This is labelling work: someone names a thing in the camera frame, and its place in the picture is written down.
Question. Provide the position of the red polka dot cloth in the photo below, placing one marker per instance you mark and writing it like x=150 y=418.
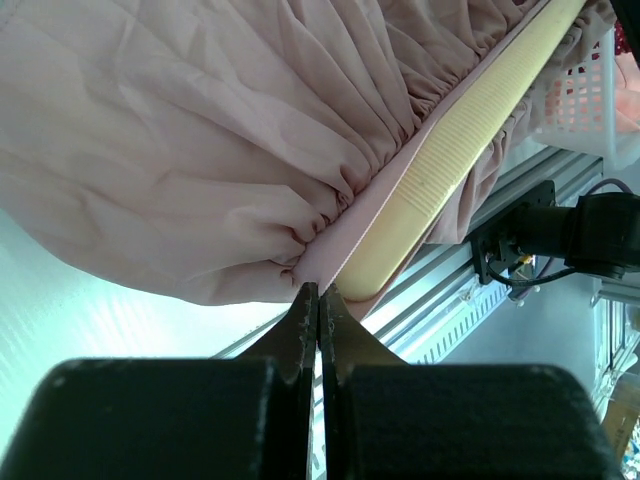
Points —
x=626 y=36

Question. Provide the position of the white plastic basket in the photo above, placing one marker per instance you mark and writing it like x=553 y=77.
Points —
x=579 y=111

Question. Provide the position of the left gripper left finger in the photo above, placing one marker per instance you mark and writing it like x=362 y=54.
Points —
x=245 y=418

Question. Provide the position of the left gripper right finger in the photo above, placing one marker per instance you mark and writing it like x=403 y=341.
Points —
x=388 y=419

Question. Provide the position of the aluminium mounting rail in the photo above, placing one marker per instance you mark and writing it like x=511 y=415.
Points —
x=555 y=325

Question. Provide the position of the salmon pink cloth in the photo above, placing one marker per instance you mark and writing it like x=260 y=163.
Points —
x=626 y=93

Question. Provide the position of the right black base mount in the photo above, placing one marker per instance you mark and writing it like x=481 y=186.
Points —
x=599 y=236

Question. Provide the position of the pink pleated skirt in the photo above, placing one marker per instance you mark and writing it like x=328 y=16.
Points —
x=224 y=152

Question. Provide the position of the white slotted cable duct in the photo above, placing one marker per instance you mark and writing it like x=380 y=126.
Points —
x=448 y=325

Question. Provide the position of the cream plastic hanger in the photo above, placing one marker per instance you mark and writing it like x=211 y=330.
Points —
x=444 y=155

